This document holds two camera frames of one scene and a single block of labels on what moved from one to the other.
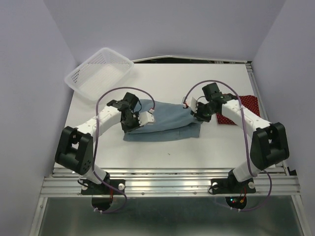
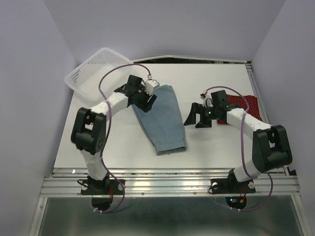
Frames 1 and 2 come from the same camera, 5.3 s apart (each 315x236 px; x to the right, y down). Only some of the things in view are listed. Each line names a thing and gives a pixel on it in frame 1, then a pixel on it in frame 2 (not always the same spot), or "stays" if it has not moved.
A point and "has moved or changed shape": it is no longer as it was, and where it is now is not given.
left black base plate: x=89 y=188 stays
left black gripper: x=125 y=129 → x=145 y=106
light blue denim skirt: x=172 y=121 has moved or changed shape
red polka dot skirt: x=249 y=103 stays
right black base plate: x=232 y=186 stays
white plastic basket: x=99 y=75 stays
